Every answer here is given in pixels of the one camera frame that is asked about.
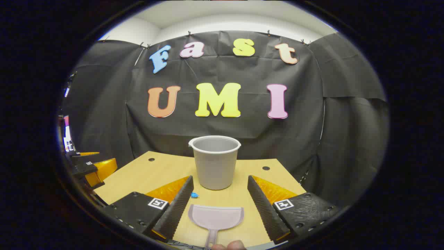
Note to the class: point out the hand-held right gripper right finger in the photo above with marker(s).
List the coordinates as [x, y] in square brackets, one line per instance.
[265, 211]

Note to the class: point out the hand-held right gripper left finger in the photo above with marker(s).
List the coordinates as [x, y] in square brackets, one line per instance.
[175, 211]

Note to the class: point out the blue paper ball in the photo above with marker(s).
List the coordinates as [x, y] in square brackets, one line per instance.
[194, 195]

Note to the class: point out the lilac plastic dustpan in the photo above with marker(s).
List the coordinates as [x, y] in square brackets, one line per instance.
[216, 217]

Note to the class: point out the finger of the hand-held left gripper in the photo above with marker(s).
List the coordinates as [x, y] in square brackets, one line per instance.
[105, 168]
[81, 153]

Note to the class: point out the wooden desktop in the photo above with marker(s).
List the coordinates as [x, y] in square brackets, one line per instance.
[163, 170]

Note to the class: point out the computer monitor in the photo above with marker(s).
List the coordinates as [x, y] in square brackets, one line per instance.
[66, 133]

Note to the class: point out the grey plastic garbage bin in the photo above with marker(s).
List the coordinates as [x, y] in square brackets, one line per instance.
[215, 166]

